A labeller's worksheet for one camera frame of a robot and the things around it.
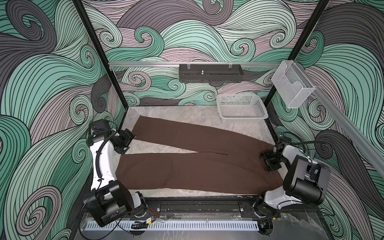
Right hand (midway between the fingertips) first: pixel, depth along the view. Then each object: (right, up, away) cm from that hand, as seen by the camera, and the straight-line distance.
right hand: (263, 161), depth 89 cm
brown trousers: (-34, 0, +2) cm, 34 cm away
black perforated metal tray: (-31, +56, +8) cm, 65 cm away
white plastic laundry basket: (-4, +35, +30) cm, 46 cm away
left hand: (-76, +16, -11) cm, 78 cm away
